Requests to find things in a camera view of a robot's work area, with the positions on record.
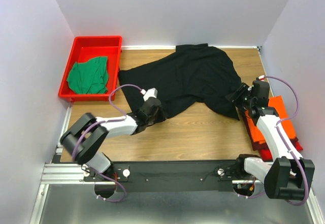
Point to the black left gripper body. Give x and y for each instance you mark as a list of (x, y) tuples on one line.
[(159, 117)]

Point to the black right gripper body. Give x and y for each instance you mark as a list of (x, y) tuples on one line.
[(242, 101)]

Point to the black t shirt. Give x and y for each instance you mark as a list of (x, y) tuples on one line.
[(193, 73)]

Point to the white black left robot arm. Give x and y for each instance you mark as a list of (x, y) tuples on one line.
[(84, 138)]

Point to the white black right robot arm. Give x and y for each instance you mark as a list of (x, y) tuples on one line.
[(289, 177)]

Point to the green crumpled t shirt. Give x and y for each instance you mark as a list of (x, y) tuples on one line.
[(89, 77)]

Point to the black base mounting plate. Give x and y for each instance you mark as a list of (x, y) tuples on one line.
[(177, 176)]

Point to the red plastic bin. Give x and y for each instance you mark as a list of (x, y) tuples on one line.
[(85, 48)]

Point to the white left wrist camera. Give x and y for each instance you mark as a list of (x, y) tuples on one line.
[(150, 93)]

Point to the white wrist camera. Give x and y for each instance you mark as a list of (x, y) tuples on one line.
[(150, 93), (262, 78)]

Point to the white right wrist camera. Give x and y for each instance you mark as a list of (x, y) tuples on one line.
[(262, 78)]

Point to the aluminium frame rail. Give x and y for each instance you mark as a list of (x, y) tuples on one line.
[(62, 174)]

